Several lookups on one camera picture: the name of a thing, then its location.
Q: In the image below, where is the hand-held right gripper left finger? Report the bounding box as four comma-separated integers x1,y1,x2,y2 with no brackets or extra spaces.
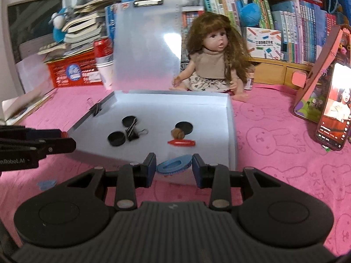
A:
64,153,158,212

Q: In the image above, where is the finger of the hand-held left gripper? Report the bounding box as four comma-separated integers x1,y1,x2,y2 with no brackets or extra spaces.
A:
0,137,77,160
0,125,68,141

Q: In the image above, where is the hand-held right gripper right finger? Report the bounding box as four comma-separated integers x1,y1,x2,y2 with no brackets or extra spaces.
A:
192,153,286,212

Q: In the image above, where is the blue hair clip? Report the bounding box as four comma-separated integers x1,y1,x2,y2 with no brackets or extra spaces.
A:
156,156,193,175

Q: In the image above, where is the red hair clip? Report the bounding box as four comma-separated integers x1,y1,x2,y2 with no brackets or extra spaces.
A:
167,139,197,147

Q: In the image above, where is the black round lid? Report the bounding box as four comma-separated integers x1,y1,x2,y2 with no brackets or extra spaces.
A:
175,121,194,135
107,131,127,147
122,116,138,128

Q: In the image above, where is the white cardboard box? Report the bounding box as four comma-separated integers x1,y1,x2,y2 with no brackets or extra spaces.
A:
64,89,239,186

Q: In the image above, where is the open book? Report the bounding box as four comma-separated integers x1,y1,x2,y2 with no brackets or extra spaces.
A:
1,87,54,127

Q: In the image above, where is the small blue plastic piece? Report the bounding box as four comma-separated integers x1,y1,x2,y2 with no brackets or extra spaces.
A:
38,179,58,190

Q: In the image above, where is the large black binder clip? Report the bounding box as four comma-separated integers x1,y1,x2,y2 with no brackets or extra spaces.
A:
124,121,149,142

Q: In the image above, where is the small black binder clip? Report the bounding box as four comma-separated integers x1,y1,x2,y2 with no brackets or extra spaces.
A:
90,101,104,117

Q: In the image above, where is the white plastic sheet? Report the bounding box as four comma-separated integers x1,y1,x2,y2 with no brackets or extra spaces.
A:
15,53,56,96

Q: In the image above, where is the red plastic crate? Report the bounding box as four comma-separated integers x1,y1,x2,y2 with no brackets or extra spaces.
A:
46,50,105,88

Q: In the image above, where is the pink bunny-print blanket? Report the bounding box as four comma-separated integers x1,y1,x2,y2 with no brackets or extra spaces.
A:
0,82,351,261

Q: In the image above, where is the white paper cup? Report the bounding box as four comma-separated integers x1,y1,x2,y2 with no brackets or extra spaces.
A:
96,57,116,91

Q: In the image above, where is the small brown jar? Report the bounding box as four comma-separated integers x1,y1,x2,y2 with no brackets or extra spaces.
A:
245,69,255,91

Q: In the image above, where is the red soda can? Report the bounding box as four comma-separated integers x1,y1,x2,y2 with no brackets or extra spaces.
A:
93,37,114,61

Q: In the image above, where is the blue and white plush toy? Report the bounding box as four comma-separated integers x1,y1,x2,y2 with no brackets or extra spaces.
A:
52,7,69,43

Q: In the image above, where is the brown-haired doll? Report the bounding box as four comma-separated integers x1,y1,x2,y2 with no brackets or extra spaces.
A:
172,12,254,95

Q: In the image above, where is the stack of worn books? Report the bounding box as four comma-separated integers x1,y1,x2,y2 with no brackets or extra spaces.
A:
37,0,110,58

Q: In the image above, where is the translucent clipboard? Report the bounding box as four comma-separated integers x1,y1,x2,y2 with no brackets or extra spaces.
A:
112,0,183,92

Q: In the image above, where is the wooden drawer organizer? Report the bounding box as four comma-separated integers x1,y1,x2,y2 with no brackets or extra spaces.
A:
251,57,313,90

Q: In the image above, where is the colourful patterned box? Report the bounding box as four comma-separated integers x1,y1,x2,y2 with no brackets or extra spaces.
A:
245,27,283,61

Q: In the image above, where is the smartphone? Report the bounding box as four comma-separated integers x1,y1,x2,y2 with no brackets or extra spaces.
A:
314,61,351,151

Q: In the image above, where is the pink cardboard stand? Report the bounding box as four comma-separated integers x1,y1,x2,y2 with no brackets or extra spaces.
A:
292,24,351,123

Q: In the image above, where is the large blue plush toy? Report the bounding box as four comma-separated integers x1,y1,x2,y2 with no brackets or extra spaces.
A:
215,0,271,28

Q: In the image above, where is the row of upright books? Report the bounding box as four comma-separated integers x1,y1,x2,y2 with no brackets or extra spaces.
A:
105,0,338,65

